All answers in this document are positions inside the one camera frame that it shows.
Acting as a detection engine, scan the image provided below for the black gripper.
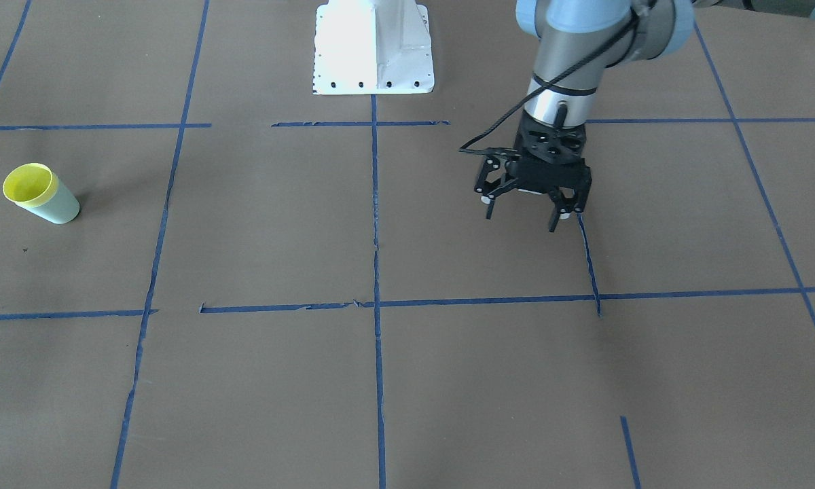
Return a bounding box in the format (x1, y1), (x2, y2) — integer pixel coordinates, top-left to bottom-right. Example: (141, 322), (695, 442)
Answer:
(475, 112), (592, 233)

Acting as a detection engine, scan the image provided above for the yellow plastic cup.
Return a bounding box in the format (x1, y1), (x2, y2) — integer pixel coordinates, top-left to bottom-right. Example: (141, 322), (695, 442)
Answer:
(3, 163), (60, 208)

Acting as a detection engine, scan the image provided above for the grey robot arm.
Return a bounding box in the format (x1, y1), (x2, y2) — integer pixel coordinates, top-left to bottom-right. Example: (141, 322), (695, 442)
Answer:
(460, 1), (716, 232)

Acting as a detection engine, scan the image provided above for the light green plastic cup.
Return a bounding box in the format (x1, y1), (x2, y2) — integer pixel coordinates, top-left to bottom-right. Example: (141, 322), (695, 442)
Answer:
(23, 179), (81, 225)

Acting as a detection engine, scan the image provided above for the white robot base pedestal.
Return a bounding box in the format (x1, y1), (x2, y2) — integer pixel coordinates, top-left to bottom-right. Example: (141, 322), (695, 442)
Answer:
(312, 1), (435, 96)

